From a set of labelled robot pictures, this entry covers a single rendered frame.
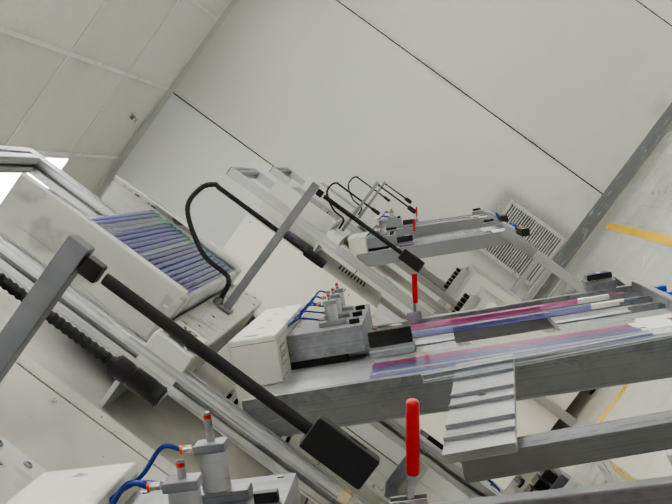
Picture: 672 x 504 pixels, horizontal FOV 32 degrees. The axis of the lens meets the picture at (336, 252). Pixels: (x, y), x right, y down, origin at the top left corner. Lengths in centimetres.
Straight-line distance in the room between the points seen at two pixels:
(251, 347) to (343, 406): 26
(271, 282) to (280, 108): 325
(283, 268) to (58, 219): 346
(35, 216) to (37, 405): 30
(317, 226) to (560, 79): 344
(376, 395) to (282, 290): 360
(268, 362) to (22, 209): 46
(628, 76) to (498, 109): 92
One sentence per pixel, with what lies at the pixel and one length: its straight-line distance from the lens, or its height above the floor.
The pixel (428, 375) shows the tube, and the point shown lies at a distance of 139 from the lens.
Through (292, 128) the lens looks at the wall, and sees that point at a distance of 842.
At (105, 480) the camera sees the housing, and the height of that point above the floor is 126.
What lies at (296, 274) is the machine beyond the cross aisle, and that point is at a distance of 532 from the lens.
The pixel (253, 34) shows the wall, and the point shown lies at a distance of 851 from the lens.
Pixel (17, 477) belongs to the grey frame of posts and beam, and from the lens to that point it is 104.
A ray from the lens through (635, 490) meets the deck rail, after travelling 101.
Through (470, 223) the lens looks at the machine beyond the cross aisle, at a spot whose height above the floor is 81.
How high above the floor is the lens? 120
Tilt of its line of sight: 1 degrees up
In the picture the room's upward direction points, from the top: 54 degrees counter-clockwise
